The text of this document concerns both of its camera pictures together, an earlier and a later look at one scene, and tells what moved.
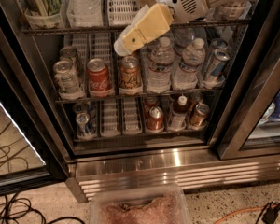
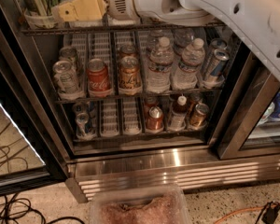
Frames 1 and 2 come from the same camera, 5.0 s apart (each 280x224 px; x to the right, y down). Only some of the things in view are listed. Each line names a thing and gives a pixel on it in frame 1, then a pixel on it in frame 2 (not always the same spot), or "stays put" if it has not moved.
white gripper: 181,0 → 119,2
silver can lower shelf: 82,119 stays put
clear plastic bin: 139,204 stays put
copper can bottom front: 199,119 stays put
